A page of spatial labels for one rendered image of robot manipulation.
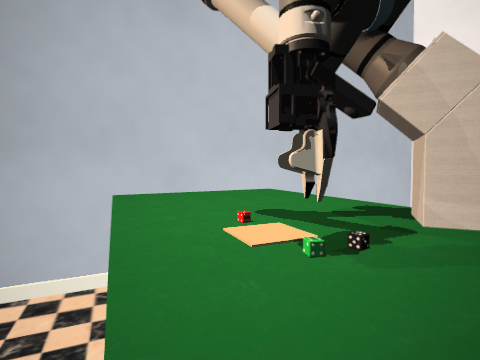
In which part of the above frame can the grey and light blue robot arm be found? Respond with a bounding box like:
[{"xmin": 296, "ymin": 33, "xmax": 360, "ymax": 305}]
[{"xmin": 202, "ymin": 0, "xmax": 426, "ymax": 119}]

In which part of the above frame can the tan flat mat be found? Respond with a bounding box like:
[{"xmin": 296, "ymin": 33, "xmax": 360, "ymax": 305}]
[{"xmin": 223, "ymin": 223, "xmax": 319, "ymax": 247}]

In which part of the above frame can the red die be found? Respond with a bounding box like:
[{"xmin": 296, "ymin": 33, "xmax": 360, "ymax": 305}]
[{"xmin": 237, "ymin": 211, "xmax": 251, "ymax": 223}]

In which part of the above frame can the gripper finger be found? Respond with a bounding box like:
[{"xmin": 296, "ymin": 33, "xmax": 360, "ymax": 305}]
[
  {"xmin": 278, "ymin": 129, "xmax": 315, "ymax": 199},
  {"xmin": 289, "ymin": 103, "xmax": 338, "ymax": 202}
]

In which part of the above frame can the black die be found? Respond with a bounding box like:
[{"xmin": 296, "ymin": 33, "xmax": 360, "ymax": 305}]
[{"xmin": 348, "ymin": 231, "xmax": 369, "ymax": 251}]

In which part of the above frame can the green die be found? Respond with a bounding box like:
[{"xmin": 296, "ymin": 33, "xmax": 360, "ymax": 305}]
[{"xmin": 303, "ymin": 237, "xmax": 325, "ymax": 257}]

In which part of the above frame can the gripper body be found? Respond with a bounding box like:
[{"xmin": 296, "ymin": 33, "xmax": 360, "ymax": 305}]
[{"xmin": 265, "ymin": 38, "xmax": 335, "ymax": 131}]

